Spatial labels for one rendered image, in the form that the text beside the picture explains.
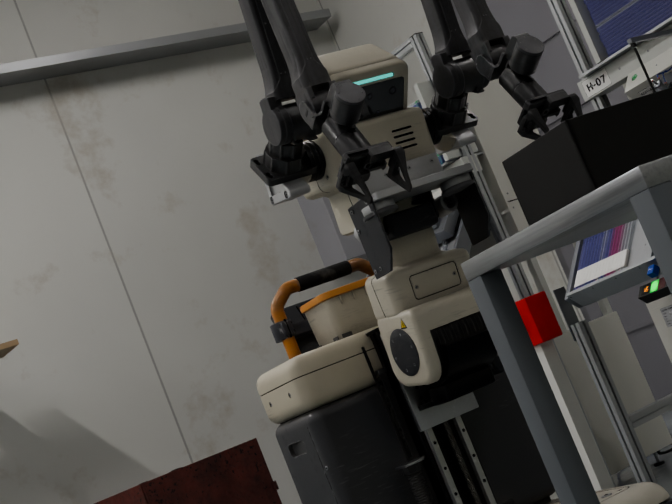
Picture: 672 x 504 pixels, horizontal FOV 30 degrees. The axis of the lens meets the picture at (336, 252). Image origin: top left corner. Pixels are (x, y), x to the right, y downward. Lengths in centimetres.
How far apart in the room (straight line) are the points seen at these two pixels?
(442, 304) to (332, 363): 33
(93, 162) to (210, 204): 83
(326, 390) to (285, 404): 12
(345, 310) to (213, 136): 572
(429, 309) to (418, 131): 41
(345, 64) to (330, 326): 62
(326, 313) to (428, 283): 33
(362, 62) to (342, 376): 69
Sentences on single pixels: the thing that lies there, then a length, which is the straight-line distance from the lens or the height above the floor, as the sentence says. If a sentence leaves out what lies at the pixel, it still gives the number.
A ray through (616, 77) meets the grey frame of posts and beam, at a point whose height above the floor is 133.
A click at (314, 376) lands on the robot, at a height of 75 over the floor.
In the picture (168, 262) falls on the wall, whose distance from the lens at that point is 807.
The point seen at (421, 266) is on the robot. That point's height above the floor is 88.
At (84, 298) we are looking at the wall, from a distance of 779.
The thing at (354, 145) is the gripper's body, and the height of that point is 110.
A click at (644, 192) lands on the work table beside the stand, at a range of 158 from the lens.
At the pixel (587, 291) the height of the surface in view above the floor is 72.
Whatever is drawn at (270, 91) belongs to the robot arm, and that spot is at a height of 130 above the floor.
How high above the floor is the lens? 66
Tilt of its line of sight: 7 degrees up
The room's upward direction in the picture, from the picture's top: 22 degrees counter-clockwise
